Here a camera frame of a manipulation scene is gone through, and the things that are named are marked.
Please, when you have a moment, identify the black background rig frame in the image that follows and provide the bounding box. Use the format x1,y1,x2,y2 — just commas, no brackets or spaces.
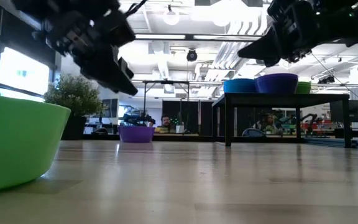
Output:
141,79,191,135

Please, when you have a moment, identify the potted green artificial plant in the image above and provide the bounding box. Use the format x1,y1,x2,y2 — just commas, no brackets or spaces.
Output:
43,73,106,141

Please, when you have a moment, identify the black aluminium frame crossbar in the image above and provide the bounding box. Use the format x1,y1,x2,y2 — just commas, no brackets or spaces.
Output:
82,133,306,143

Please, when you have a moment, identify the blue plastic mini bowl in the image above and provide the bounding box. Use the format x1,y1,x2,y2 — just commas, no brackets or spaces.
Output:
223,78,257,83
224,81,257,94

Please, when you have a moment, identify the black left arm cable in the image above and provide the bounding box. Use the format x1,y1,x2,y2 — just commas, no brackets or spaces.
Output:
123,0,149,18

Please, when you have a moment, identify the black perforated metal rack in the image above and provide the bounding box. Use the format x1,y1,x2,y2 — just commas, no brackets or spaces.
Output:
211,92,352,149

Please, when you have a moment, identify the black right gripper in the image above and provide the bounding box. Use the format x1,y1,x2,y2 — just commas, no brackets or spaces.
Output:
237,0,326,68

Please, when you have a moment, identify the white round pendant lamp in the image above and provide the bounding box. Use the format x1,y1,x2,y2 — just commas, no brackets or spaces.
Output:
162,4,180,26

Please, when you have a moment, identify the black overhead frame beam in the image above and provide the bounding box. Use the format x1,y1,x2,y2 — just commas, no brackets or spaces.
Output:
134,32,256,43

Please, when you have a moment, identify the black aluminium frame rail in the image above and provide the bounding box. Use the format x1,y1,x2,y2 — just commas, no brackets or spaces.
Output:
303,138,358,152

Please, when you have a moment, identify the person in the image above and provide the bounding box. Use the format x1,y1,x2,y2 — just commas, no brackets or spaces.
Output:
252,113,281,135
158,113,176,129

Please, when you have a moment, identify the black office chair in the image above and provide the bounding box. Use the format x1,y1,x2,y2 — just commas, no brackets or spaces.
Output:
242,128,267,138

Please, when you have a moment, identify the purple plastic mini bowl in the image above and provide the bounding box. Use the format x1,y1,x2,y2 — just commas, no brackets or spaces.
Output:
254,73,300,78
118,125,156,144
255,76,299,80
256,78,298,95

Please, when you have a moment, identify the black overhead camera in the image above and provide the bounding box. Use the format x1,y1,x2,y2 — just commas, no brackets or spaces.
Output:
186,48,199,63

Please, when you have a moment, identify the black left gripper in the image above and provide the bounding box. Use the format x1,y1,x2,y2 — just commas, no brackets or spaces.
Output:
37,7,139,96

